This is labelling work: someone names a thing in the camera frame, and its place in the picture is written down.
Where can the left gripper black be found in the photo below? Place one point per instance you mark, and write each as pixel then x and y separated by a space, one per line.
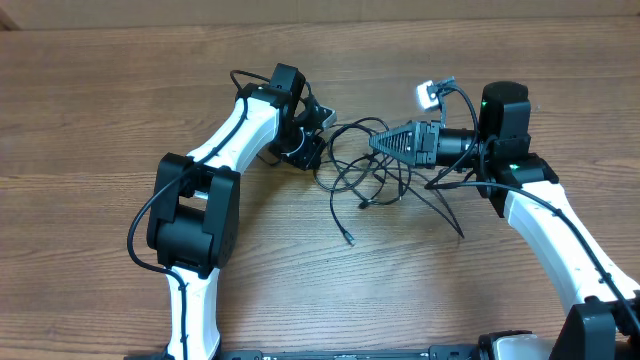
pixel 311 157

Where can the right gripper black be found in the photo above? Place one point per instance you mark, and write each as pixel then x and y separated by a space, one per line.
pixel 419 131

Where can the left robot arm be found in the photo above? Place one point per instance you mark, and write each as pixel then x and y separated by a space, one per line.
pixel 194 210

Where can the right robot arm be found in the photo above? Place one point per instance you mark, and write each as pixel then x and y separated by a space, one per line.
pixel 601 302

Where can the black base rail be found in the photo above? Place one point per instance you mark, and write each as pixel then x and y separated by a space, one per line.
pixel 345 355

